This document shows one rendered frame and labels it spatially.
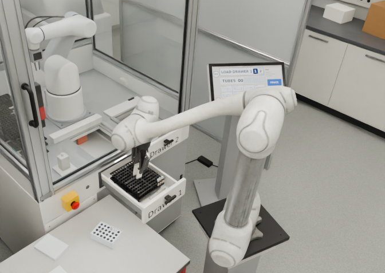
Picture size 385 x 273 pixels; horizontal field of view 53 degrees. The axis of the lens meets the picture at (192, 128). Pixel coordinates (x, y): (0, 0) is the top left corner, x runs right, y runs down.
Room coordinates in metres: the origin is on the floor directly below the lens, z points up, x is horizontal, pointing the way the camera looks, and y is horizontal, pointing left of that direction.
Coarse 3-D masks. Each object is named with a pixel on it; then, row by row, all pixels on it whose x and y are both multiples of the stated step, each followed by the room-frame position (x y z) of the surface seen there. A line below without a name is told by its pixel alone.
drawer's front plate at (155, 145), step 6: (174, 132) 1.85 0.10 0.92; (180, 132) 1.89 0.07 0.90; (162, 138) 1.77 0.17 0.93; (168, 138) 1.81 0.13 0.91; (174, 138) 1.85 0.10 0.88; (180, 138) 1.89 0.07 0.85; (156, 144) 1.73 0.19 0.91; (162, 144) 1.77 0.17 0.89; (168, 144) 1.81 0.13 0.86; (174, 144) 1.85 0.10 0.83; (150, 150) 1.69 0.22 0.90; (156, 150) 1.73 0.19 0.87; (162, 150) 1.77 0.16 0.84; (156, 156) 1.73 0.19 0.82
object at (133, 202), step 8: (128, 160) 1.61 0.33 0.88; (112, 168) 1.52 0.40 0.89; (152, 168) 1.56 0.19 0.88; (104, 176) 1.45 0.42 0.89; (168, 176) 1.49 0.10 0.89; (104, 184) 1.43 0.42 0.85; (112, 184) 1.40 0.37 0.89; (168, 184) 1.48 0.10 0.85; (120, 192) 1.36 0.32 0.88; (152, 192) 1.42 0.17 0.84; (128, 200) 1.32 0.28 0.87; (136, 200) 1.36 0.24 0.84; (144, 200) 1.36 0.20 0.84; (136, 208) 1.28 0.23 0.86
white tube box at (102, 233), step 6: (102, 222) 1.23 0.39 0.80; (96, 228) 1.19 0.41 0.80; (102, 228) 1.20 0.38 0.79; (108, 228) 1.20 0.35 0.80; (96, 234) 1.16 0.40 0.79; (102, 234) 1.16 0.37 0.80; (108, 234) 1.17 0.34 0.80; (114, 234) 1.17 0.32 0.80; (120, 234) 1.18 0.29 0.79; (96, 240) 1.15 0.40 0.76; (102, 240) 1.14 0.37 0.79; (108, 240) 1.13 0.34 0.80; (114, 240) 1.13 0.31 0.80; (108, 246) 1.12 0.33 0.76; (114, 246) 1.13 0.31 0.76
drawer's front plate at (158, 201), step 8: (176, 184) 1.40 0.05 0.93; (184, 184) 1.45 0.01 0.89; (168, 192) 1.35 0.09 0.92; (176, 192) 1.40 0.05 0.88; (184, 192) 1.45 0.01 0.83; (152, 200) 1.28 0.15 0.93; (160, 200) 1.31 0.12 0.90; (144, 208) 1.23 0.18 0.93; (152, 208) 1.27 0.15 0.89; (144, 216) 1.23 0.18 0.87; (152, 216) 1.27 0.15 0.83
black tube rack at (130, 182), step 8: (120, 168) 1.52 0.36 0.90; (128, 168) 1.52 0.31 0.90; (112, 176) 1.48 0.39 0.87; (120, 176) 1.45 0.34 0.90; (128, 176) 1.46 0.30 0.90; (144, 176) 1.47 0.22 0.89; (152, 176) 1.47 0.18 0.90; (160, 176) 1.48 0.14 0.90; (120, 184) 1.43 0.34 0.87; (128, 184) 1.40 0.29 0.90; (136, 184) 1.40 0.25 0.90; (144, 184) 1.41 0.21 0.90; (160, 184) 1.45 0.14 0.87; (128, 192) 1.38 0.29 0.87; (136, 192) 1.38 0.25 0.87
